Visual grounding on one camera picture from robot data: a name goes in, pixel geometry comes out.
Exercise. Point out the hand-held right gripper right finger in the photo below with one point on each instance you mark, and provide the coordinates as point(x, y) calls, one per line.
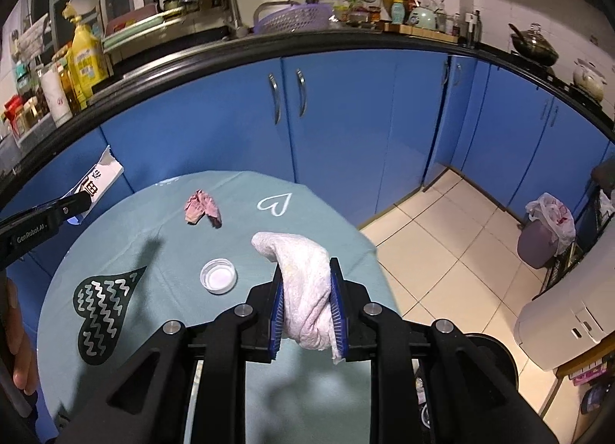
point(338, 314)

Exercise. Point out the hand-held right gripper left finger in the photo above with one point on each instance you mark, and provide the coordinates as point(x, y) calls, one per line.
point(276, 314)

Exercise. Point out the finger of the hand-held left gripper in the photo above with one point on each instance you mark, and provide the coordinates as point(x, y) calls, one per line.
point(72, 206)

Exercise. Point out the black white snack packet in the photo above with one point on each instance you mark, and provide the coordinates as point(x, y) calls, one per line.
point(98, 179)

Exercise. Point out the white paper towel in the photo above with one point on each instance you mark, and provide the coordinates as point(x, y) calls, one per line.
point(307, 290)

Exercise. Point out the black trash bin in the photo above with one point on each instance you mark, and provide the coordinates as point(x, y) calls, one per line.
point(485, 357)

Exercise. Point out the grey trash bin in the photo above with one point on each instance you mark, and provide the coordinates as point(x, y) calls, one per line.
point(533, 244)

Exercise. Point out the person's left hand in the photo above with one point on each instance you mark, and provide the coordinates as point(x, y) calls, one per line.
point(21, 343)

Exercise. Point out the white round lid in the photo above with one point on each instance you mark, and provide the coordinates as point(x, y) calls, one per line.
point(218, 277)

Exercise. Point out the red lid jar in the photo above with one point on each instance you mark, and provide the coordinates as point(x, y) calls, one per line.
point(14, 115)

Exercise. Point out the white cylindrical container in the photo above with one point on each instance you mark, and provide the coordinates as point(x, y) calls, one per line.
point(55, 98)

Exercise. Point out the cooking oil bottle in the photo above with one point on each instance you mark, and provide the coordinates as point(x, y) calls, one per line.
point(67, 88)

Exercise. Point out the pink crumpled wrapper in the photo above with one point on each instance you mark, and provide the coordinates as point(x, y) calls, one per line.
point(199, 206)

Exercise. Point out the yellow detergent bottle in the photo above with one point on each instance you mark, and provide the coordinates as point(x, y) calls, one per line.
point(86, 64)

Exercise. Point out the green dish drainer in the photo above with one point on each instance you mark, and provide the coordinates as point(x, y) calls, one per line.
point(139, 30)

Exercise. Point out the blue kitchen cabinet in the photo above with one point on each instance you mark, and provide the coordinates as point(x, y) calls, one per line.
point(360, 127)

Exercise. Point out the white appliance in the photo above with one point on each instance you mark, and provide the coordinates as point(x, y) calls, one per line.
point(562, 304)

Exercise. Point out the purple bin with bag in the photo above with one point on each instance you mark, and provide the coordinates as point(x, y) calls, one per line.
point(543, 203)

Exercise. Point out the pink packets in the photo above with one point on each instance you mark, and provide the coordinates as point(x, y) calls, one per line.
point(586, 369)

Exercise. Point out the dark blue jar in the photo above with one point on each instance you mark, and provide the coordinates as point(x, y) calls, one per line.
point(596, 396)

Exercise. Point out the purple plastic basket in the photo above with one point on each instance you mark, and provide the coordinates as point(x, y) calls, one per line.
point(293, 18)

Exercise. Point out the wooden tray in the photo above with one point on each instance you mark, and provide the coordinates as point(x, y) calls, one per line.
point(423, 32)

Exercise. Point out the teal bottle yellow lid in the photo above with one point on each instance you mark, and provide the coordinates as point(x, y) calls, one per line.
point(398, 12)

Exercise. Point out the teal kettle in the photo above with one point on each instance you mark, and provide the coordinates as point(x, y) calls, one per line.
point(423, 16)

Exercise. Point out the dark sauce bottle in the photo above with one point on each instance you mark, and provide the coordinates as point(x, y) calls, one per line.
point(475, 28)

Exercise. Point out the black wok with lid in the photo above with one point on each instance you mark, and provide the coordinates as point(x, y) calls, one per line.
point(535, 47)

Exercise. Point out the white pot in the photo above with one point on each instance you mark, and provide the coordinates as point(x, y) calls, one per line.
point(588, 81)

